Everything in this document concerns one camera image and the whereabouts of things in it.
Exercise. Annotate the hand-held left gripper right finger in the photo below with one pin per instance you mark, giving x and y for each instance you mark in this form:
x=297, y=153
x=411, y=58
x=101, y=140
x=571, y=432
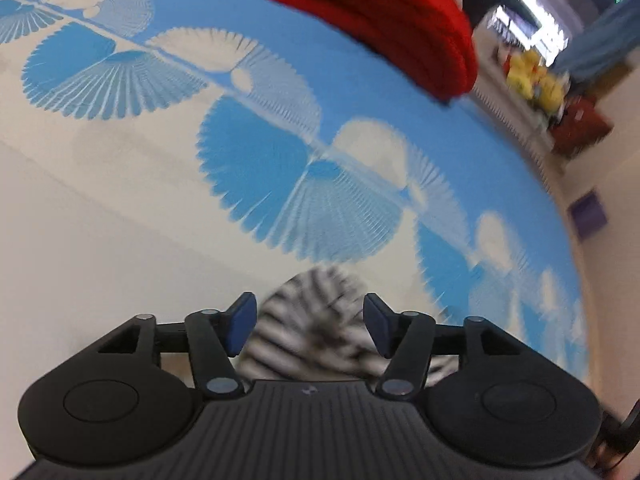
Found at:
x=378, y=329

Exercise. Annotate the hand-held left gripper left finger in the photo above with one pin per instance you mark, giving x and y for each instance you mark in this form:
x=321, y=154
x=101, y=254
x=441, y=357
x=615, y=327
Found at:
x=241, y=325

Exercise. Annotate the black white striped baby garment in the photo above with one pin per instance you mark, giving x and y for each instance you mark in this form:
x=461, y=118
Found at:
x=310, y=320

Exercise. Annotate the blue white patterned bedsheet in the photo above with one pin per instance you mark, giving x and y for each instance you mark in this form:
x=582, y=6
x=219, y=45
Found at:
x=150, y=160

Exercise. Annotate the purple box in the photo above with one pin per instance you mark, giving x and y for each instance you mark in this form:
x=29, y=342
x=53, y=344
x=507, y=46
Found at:
x=589, y=216

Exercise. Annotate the white window bench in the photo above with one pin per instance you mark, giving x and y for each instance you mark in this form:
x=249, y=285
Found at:
x=515, y=130

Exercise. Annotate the dark object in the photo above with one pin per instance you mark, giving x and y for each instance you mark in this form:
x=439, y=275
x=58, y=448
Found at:
x=625, y=440

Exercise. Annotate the red box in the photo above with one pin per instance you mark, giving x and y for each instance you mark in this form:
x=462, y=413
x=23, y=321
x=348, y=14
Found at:
x=582, y=125

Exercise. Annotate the yellow plush toy pile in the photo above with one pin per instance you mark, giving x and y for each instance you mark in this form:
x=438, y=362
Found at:
x=535, y=80

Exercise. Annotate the red knitted blanket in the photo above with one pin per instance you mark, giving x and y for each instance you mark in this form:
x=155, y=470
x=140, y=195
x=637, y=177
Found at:
x=400, y=15

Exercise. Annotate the window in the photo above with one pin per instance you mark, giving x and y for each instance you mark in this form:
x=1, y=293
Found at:
x=540, y=20

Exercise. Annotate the blue curtain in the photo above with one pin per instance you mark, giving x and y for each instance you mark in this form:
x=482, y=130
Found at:
x=600, y=35

